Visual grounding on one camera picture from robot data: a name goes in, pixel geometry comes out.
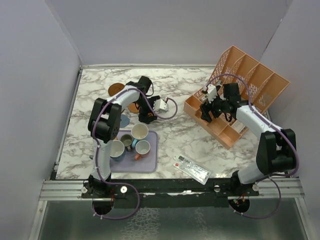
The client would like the white paper card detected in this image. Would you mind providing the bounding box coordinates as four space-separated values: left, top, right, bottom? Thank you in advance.
231 120 246 134

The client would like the light wooden coaster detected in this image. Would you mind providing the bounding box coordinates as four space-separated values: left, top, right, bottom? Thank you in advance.
128 103 140 114

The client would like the lilac plastic tray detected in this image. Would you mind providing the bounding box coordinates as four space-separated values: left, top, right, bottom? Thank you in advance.
110 131 158 173

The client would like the pink handled white mug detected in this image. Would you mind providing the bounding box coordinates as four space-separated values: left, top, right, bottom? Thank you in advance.
134 140 151 161

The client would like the olive green small mug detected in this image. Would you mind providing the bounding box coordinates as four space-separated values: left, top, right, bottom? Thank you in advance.
120 134 134 152

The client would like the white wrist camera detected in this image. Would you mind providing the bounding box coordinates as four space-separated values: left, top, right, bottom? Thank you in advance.
153 99 169 113
200 84 221 103

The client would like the black mounting rail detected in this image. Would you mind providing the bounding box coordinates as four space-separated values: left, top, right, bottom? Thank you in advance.
81 177 259 209

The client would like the large blue mug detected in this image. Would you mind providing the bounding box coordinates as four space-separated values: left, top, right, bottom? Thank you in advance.
110 140 126 162

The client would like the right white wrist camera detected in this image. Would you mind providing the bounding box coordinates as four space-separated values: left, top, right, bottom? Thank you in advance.
200 84 221 103

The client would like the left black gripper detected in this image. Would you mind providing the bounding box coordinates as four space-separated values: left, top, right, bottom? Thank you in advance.
135 96 161 124

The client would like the blue round coaster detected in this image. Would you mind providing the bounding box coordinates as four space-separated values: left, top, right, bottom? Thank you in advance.
120 114 130 128

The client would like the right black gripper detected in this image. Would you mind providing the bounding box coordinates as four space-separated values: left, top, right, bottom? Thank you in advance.
200 91 229 123

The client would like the dark brown grooved coaster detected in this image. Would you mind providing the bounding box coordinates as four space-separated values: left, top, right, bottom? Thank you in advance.
108 83 125 97

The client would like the peach plastic desk organizer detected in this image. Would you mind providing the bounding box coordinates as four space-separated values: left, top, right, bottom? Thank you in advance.
183 46 290 149

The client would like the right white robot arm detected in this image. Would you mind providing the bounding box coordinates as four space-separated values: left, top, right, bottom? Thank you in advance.
200 83 298 196

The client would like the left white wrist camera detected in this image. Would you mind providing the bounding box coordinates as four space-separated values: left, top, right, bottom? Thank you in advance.
153 99 169 113

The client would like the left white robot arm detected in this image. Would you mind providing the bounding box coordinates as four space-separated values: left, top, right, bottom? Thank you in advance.
87 76 160 198

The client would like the cream white mug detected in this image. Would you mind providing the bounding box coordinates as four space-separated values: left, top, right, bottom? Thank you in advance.
131 123 149 140

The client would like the clear plastic packet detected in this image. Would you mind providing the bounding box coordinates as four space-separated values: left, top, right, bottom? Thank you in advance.
173 154 212 185

